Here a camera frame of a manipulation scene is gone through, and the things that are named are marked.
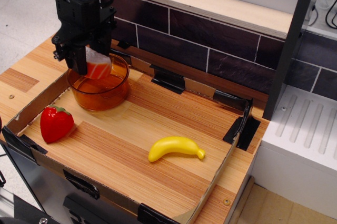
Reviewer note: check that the orange transparent pot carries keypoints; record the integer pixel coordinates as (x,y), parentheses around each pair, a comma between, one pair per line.
(101,94)

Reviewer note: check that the yellow toy banana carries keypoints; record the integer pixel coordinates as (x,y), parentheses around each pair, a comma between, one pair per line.
(174,144)

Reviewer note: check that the dark grey vertical post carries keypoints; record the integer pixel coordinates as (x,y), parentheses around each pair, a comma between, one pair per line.
(292,38)

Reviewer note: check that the cardboard fence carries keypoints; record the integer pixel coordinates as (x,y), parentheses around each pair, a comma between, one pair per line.
(100,168)

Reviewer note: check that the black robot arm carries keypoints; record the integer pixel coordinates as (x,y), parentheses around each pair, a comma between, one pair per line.
(84,23)

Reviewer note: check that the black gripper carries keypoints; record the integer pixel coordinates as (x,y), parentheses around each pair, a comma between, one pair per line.
(83,23)

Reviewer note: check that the salmon sushi toy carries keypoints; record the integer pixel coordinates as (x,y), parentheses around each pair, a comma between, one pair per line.
(98,65)

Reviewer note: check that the red toy strawberry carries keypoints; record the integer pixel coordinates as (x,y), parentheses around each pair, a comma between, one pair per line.
(55,123)

